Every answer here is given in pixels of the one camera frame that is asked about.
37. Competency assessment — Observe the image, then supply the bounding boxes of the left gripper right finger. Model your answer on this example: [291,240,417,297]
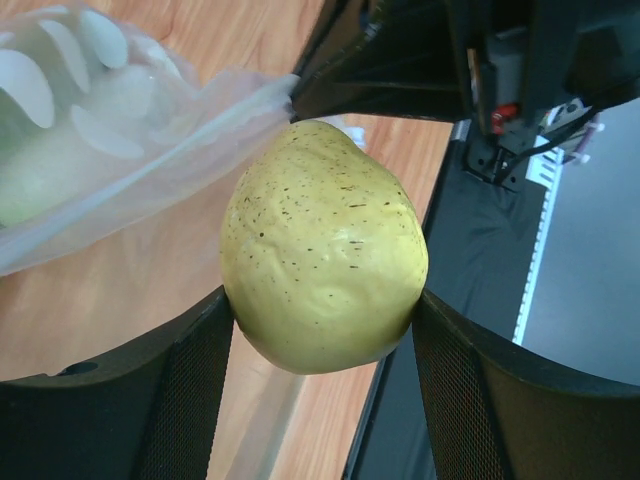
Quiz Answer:
[412,291,639,480]

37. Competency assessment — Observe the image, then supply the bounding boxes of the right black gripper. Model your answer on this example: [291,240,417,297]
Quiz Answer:
[292,1,639,187]

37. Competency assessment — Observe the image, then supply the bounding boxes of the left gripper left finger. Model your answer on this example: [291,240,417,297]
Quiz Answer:
[1,288,234,479]

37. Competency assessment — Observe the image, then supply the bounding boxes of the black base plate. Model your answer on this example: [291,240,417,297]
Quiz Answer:
[343,121,544,479]

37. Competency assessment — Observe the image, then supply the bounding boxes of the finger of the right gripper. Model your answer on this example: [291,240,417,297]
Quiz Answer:
[293,1,380,80]

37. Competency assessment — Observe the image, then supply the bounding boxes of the yellow pear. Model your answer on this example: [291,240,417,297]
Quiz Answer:
[220,120,428,375]

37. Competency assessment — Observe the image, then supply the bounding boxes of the white slotted cable duct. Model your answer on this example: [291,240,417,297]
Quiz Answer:
[512,147,564,345]

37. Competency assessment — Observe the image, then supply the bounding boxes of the polka dot zip bag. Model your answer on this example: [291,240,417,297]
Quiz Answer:
[1,4,297,275]

